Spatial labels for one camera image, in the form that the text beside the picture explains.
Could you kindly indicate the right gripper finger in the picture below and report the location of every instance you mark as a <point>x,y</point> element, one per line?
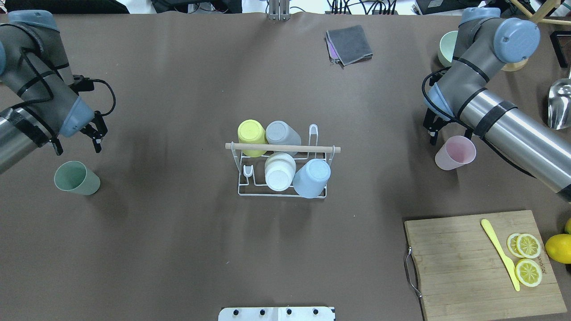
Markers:
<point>434,133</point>
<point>468,133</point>

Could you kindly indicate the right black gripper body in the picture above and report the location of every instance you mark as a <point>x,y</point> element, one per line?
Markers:
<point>431,126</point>

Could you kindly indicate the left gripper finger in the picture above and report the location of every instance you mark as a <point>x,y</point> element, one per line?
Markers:
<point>96,141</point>
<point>56,143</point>

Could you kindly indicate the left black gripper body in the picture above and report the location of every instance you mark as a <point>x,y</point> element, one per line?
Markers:
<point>95,131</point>

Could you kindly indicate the pink plastic cup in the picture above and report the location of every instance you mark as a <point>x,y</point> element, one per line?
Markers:
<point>456,152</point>

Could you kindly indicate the green plastic cup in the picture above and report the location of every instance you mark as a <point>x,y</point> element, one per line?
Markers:
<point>75,177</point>

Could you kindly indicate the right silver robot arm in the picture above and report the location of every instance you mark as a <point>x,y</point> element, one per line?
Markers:
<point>468,94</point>

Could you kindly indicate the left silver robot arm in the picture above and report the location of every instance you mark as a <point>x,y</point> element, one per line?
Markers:
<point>34,65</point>

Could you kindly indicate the blue plastic cup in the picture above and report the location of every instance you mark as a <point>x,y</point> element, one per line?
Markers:
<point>312,178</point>

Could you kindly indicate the yellow plastic cup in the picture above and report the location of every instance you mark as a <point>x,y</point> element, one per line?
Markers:
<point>251,132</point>

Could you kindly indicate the grey plastic cup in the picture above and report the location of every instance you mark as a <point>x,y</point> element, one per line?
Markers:
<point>279,132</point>

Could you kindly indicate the white plastic cup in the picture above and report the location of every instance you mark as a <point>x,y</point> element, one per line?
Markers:
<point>280,168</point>

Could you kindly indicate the green ceramic bowl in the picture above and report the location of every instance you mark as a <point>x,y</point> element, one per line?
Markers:
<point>446,48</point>

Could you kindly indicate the metal scoop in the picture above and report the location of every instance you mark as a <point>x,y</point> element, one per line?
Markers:
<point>559,104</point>

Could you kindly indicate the grey folded cloth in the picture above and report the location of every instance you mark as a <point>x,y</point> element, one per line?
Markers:
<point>347,46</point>

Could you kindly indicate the lemon slice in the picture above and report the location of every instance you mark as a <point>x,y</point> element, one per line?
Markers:
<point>528,246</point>
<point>528,272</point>
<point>511,242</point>

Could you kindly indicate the whole yellow lemon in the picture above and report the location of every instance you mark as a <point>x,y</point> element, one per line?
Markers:
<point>558,248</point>
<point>567,227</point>

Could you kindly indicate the wooden cutting board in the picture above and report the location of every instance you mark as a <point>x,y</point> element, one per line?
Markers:
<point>461,276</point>

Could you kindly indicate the yellow plastic knife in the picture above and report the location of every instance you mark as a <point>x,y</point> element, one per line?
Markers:
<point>508,262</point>

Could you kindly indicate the wooden mug tree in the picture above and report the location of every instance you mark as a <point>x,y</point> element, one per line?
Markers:
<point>518,40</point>

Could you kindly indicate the white wire cup holder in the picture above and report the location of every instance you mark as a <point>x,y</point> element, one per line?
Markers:
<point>250,163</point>

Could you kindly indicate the aluminium frame post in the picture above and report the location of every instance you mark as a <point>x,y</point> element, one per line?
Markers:
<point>279,10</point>

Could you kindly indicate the white camera mast base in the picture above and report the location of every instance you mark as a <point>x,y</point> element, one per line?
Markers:
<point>288,313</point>

